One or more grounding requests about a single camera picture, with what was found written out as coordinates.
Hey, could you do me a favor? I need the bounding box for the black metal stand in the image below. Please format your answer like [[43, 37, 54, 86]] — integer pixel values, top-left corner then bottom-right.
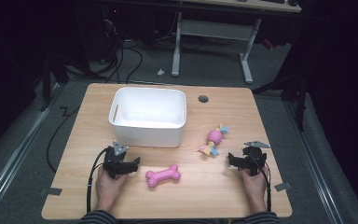
[[251, 69, 310, 133], [39, 50, 71, 112]]

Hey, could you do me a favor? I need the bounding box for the person's left hand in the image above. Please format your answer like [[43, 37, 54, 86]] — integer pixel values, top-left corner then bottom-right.
[[94, 169, 129, 204]]

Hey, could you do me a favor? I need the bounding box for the grey tape piece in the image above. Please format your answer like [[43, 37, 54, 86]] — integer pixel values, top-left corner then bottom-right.
[[273, 181, 293, 192], [39, 186, 63, 197]]

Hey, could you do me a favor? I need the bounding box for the person's right hand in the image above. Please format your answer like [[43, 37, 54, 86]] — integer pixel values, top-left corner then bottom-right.
[[240, 166, 270, 202]]

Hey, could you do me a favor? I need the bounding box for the white plastic storage bin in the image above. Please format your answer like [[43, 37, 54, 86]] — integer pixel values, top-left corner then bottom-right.
[[107, 86, 187, 148]]

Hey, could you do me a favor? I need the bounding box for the pink rubber bone toy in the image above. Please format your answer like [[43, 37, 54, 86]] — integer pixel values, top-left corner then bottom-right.
[[145, 163, 182, 189]]

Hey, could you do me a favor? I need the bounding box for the red object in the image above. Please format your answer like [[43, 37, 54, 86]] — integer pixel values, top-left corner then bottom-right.
[[261, 38, 275, 50]]

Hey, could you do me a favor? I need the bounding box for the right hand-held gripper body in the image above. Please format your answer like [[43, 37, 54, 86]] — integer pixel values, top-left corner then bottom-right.
[[242, 140, 272, 177]]

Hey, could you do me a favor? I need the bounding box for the white-legged wooden desk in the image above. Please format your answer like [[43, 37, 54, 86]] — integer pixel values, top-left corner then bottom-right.
[[171, 0, 303, 85]]

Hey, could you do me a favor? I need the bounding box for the pink ball rope toy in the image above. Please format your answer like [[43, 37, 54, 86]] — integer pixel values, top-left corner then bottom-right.
[[198, 123, 230, 157]]

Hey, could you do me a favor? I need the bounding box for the bundle of black cables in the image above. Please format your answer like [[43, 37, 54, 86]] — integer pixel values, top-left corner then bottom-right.
[[88, 17, 145, 84]]

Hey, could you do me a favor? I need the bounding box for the metal floor rail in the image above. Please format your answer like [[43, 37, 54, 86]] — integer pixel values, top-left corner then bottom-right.
[[0, 83, 62, 220], [282, 98, 346, 224]]

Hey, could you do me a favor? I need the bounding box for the right hand-held gripper black cable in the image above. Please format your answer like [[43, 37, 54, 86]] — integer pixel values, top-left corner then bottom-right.
[[251, 152, 273, 213]]

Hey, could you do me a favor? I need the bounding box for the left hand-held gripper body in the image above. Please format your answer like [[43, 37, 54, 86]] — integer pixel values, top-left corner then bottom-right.
[[102, 139, 130, 180]]

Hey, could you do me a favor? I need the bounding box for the black floor cable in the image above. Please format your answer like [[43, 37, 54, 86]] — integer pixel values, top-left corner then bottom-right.
[[45, 105, 81, 174]]

